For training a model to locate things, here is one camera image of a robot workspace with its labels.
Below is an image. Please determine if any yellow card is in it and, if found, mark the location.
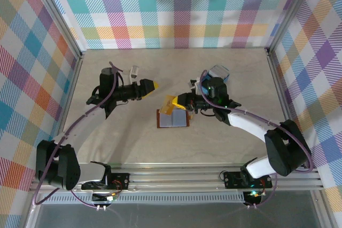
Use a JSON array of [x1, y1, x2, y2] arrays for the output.
[[159, 95, 177, 115]]

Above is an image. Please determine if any brown leather card holder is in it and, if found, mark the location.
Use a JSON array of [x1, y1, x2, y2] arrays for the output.
[[156, 108, 195, 129]]

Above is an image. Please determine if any blue plastic tray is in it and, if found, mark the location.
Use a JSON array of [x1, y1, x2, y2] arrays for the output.
[[200, 64, 231, 84]]

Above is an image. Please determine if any stack of cards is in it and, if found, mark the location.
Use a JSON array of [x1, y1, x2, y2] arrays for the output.
[[209, 64, 228, 78]]

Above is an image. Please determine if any small controller board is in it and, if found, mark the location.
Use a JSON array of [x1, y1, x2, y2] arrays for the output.
[[244, 190, 264, 204], [92, 192, 120, 204]]

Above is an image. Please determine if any grey metal sheet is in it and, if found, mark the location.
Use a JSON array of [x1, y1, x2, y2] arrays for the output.
[[22, 185, 331, 228]]

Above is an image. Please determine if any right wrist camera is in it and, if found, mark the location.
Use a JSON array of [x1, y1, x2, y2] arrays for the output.
[[189, 77, 201, 93]]

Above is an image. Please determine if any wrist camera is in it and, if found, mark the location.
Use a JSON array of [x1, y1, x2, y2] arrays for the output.
[[127, 65, 141, 82], [189, 77, 201, 93]]

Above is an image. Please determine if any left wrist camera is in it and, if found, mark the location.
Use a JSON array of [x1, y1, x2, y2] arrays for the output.
[[127, 65, 141, 82]]

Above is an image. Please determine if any aluminium side rail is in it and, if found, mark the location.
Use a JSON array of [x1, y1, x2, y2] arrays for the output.
[[266, 48, 308, 170], [47, 51, 87, 172]]

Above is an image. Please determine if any wide aluminium frame rail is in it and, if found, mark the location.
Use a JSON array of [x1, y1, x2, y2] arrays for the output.
[[29, 162, 325, 193]]

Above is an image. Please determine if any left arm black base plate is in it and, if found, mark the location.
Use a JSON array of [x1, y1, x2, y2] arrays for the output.
[[81, 172, 131, 192]]

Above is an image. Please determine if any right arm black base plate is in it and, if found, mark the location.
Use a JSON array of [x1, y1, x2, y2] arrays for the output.
[[223, 170, 273, 189]]

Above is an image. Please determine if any grey slotted cable duct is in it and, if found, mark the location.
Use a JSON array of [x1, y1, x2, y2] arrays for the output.
[[40, 194, 248, 205]]

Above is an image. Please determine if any aluminium corner post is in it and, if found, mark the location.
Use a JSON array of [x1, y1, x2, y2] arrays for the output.
[[25, 0, 87, 60], [266, 0, 323, 55]]

